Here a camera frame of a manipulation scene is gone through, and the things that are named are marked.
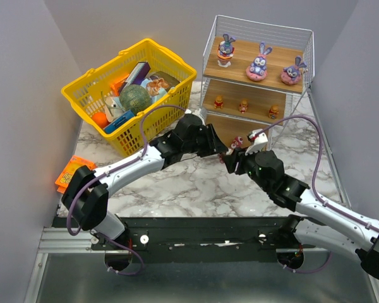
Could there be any red white clown toy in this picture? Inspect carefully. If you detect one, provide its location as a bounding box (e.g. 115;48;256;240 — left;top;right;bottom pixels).
231;136;243;149

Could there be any orange bear toy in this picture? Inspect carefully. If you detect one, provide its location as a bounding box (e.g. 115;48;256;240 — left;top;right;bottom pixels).
268;105;279;119
239;98;248;114
214;95;224;109

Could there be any white wire wooden shelf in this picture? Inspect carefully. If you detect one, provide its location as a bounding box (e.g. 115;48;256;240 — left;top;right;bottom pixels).
200;15;315;147

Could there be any small purple bunny toy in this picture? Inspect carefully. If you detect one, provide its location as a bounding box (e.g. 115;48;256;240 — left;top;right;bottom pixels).
217;33;236;68

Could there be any purple bunny donut toy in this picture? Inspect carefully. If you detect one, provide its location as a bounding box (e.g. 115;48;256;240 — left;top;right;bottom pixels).
280;56;308;85

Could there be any strawberry cake toy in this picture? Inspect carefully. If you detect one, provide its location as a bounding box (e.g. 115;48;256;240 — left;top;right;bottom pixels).
218;151;232;163

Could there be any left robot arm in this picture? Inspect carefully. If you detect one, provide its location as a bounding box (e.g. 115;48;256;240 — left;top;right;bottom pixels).
61;113;227;239

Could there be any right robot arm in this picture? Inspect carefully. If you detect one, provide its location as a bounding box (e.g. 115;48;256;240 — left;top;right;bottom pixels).
222;148;379;279

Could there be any chips bag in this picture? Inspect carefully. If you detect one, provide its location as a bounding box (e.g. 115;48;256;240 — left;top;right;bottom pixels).
140;71;180;104

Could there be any green netted melon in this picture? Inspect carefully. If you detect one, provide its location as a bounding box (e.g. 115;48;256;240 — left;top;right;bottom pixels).
119;85;152;115

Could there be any blue box in basket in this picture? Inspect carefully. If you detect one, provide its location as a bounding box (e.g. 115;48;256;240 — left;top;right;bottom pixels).
104;110;135;134

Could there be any purple box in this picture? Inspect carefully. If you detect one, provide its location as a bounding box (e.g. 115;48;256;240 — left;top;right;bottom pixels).
118;61;150;93

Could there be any white bag in basket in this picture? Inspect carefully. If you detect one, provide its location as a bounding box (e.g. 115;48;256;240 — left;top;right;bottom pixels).
102;96;124;122

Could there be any yellow plastic basket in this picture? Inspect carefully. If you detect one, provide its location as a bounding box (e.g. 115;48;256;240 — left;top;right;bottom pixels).
61;38;198;158

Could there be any orange candy box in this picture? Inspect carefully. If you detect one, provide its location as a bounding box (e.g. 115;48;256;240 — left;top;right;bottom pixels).
110;73;129;96

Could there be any orange ball in basket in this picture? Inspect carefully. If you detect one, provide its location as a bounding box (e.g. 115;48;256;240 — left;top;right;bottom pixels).
92;112;109;129

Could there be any orange scrub daddy box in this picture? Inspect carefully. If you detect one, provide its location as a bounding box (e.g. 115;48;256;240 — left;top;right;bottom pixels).
55;155;97;194

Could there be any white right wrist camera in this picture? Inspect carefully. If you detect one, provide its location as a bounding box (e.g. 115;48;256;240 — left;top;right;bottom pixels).
245;129;268;155

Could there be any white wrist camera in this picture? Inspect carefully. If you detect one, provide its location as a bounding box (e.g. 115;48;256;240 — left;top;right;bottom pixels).
245;129;268;155
184;107;207;124

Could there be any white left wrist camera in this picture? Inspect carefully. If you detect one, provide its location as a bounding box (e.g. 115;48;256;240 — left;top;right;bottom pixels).
184;107;207;124

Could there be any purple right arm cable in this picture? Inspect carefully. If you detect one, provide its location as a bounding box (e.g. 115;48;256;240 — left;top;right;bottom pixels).
248;114;379;239

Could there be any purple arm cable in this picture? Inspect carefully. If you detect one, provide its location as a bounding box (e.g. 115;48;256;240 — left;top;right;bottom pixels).
66;104;192;237
248;114;379;239

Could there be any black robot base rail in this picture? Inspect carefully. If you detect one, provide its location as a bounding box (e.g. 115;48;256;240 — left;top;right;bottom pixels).
91;215;310;270

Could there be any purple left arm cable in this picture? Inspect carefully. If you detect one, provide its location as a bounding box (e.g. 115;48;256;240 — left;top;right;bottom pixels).
66;104;192;237

